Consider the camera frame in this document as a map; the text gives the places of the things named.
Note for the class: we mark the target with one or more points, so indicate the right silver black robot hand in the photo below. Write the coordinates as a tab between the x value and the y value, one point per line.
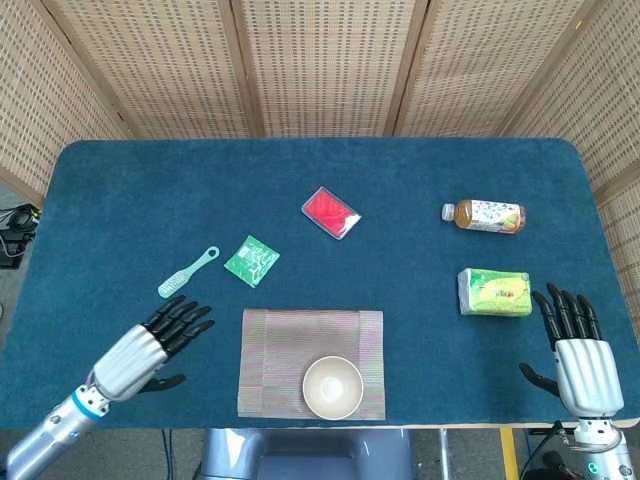
587	375

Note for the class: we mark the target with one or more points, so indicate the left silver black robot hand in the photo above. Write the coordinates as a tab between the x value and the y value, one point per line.
130	360

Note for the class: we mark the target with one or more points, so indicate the brown woven placemat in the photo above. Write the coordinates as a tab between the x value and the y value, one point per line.
280	360

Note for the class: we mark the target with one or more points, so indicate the light brown bowl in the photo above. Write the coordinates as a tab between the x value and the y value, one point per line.
332	387

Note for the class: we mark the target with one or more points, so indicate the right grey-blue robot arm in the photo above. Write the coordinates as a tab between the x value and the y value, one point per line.
602	450

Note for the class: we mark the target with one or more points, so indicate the dark teal cloth-covered table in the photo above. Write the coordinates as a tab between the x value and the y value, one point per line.
150	190

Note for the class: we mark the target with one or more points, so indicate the mint green brush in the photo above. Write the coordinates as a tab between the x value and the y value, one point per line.
172	286

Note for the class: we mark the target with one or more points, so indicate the green yellow tissue pack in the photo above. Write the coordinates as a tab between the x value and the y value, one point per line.
495	292

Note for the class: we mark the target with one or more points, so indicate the green sachet packet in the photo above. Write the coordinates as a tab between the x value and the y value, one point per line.
251	261

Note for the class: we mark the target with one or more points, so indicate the metal table leg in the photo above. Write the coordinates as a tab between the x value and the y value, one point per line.
444	452

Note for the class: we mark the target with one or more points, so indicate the tea bottle with label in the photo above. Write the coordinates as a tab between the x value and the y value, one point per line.
487	216

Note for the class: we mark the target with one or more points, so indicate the grey-blue robot torso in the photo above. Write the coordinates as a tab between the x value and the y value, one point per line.
300	450

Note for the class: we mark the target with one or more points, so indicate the red ink pad case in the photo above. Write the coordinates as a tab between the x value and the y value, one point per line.
330	212

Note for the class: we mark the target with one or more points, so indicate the woven bamboo folding screen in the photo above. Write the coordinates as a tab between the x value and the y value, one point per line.
325	65

